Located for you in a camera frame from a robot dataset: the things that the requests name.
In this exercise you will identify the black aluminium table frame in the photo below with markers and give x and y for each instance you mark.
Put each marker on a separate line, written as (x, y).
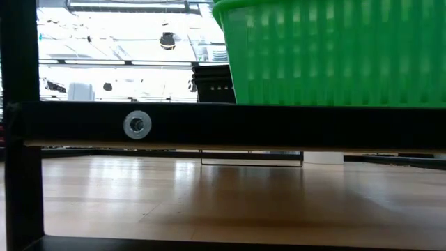
(104, 152)

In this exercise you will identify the white rounded background object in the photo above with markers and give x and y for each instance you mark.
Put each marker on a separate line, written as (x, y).
(81, 92)

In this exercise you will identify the black round object yellow band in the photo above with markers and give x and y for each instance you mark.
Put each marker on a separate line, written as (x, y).
(168, 41)

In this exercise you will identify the green plastic basket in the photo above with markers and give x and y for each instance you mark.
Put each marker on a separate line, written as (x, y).
(331, 59)

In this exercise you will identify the black plastic basket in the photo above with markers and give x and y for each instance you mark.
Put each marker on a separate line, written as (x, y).
(209, 68)
(216, 92)
(209, 74)

